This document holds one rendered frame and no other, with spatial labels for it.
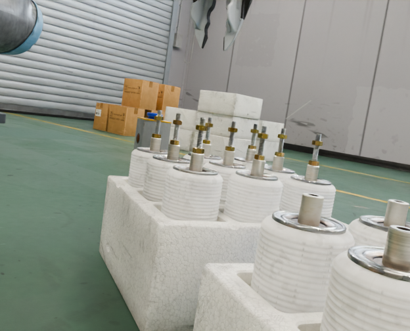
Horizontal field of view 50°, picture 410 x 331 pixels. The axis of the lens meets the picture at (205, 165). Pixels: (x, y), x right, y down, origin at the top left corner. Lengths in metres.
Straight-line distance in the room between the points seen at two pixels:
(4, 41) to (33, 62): 5.41
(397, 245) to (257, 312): 0.13
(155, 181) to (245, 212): 0.18
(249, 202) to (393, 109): 5.43
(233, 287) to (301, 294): 0.07
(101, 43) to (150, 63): 0.98
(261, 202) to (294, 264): 0.33
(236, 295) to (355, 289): 0.13
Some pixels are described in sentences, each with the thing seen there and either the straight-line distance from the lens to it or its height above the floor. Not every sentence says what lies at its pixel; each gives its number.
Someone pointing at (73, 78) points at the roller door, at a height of 0.56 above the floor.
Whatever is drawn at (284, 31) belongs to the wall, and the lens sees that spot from 7.03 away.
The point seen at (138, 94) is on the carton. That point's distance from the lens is 4.78.
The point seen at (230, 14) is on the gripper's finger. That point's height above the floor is 0.50.
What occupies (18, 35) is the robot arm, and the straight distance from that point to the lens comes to 0.91.
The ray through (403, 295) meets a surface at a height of 0.24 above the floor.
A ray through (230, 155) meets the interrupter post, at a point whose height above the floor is 0.27.
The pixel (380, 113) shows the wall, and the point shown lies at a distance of 6.17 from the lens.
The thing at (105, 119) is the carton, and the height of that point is 0.13.
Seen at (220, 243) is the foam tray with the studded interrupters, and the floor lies 0.15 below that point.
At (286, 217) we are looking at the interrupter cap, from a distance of 0.47.
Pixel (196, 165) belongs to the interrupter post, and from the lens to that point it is 0.72.
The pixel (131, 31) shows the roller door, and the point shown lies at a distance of 7.20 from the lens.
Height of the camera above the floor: 0.35
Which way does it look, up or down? 7 degrees down
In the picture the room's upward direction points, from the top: 8 degrees clockwise
